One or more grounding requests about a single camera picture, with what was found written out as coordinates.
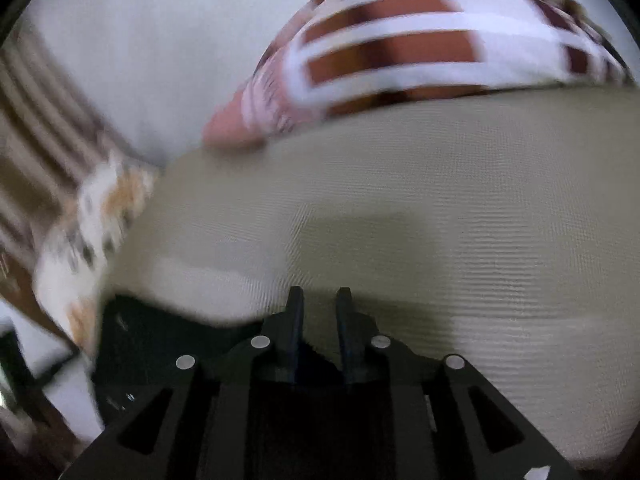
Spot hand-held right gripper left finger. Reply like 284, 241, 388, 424
59, 286, 306, 480

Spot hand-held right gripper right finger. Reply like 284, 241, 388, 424
334, 286, 583, 480

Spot black pants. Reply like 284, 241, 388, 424
92, 293, 266, 433

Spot beige textured bed sheet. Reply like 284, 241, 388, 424
97, 84, 640, 467

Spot white spotted printed blanket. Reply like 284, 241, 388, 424
34, 152, 162, 358

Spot beige striped curtain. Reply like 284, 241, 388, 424
0, 30, 156, 273

